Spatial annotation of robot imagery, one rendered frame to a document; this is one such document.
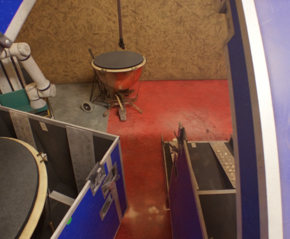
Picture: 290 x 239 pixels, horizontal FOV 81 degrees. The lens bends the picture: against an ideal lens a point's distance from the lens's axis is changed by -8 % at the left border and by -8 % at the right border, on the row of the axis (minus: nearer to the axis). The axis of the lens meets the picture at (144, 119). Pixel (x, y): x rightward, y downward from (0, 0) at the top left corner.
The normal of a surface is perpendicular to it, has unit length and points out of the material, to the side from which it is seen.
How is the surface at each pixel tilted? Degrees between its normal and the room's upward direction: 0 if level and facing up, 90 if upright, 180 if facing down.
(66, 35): 90
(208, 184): 2
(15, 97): 90
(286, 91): 42
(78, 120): 0
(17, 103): 90
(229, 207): 0
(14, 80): 90
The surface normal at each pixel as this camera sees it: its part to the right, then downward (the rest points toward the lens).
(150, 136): 0.00, -0.79
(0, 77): 0.50, 0.54
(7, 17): 0.95, 0.20
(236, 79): -1.00, 0.00
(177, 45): 0.06, 0.61
